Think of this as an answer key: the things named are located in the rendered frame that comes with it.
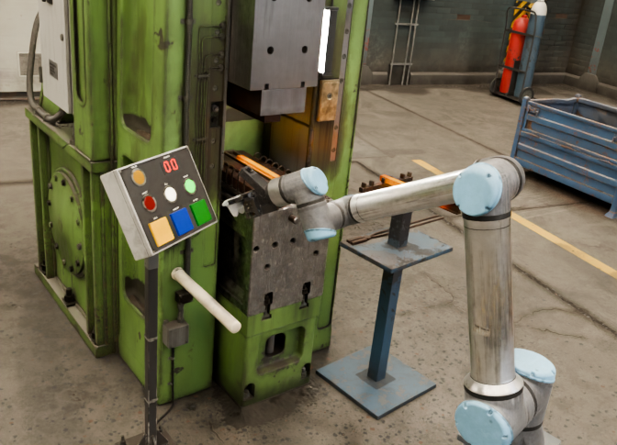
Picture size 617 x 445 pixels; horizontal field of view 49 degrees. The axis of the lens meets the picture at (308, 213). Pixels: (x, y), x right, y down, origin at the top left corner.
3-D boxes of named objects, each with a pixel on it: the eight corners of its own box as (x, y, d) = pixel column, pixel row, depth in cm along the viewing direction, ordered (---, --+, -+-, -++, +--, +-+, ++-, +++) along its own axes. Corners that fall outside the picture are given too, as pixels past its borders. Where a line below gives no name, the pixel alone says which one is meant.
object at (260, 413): (345, 404, 299) (345, 402, 298) (230, 451, 265) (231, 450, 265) (293, 358, 327) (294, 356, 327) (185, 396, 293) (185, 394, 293)
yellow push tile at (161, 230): (175, 238, 212) (166, 216, 212) (159, 246, 206) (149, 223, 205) (171, 239, 213) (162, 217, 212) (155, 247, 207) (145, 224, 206)
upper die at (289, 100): (304, 112, 257) (307, 87, 253) (260, 116, 245) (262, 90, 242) (246, 87, 287) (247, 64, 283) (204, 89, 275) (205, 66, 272)
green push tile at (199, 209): (213, 219, 229) (205, 198, 228) (199, 225, 223) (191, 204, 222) (209, 220, 230) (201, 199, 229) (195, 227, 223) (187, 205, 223)
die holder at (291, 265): (322, 294, 291) (333, 198, 274) (247, 317, 270) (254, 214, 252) (252, 244, 332) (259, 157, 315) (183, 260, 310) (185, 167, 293)
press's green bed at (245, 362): (311, 384, 309) (321, 294, 292) (241, 411, 288) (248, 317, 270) (247, 326, 349) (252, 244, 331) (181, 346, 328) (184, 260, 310)
